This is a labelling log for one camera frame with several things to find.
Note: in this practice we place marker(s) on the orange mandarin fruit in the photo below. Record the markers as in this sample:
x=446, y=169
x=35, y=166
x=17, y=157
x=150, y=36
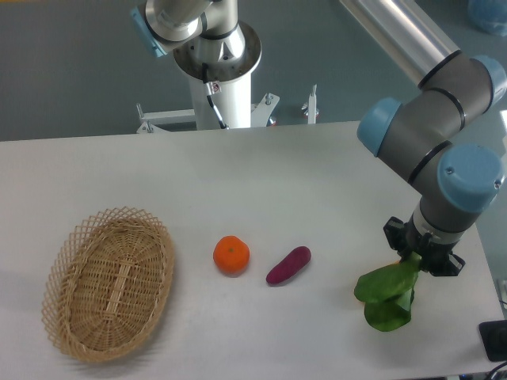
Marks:
x=231, y=255

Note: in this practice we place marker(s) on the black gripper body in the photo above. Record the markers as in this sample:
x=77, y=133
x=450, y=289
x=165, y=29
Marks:
x=437, y=258

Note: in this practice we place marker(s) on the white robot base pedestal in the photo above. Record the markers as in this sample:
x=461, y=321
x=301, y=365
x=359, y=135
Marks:
x=219, y=73

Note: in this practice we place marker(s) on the black device at table edge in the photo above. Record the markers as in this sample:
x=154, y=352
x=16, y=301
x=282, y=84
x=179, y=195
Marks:
x=493, y=335

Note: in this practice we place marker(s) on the white metal stand foot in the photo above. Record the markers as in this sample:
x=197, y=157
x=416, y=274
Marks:
x=309, y=109

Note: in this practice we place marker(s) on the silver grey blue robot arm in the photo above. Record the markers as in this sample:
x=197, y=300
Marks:
x=456, y=182

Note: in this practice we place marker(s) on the purple sweet potato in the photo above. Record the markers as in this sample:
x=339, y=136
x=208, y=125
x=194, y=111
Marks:
x=289, y=267

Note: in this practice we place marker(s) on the woven wicker basket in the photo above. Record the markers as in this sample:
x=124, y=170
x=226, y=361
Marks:
x=109, y=284

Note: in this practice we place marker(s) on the green leafy vegetable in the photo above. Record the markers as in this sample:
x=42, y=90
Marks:
x=388, y=293

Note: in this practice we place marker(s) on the blue bag in corner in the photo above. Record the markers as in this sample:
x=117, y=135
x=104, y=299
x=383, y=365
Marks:
x=488, y=15

